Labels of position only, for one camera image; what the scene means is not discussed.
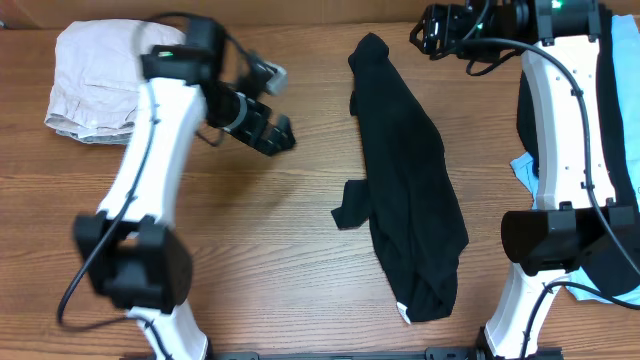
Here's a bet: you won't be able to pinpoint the beige folded trousers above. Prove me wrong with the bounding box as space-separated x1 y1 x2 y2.
44 19 189 141

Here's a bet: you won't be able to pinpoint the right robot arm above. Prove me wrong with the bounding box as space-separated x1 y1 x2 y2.
409 0 636 359

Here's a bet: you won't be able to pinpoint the black knit garment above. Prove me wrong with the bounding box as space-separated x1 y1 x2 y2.
516 4 640 298

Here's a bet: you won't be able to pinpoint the grey folded garment under trousers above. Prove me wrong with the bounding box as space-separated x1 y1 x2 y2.
56 130 131 145

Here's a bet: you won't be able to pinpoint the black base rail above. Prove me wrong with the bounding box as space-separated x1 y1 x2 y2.
205 347 493 360

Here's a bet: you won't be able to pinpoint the light blue garment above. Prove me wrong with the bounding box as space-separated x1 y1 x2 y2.
509 13 640 309

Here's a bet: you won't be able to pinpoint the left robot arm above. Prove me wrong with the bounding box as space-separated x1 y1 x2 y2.
73 14 296 359

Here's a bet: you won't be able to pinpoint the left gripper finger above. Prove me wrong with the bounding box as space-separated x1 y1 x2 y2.
272 115 296 150
253 137 282 157

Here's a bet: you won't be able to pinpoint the black t-shirt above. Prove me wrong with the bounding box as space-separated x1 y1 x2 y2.
331 33 469 324

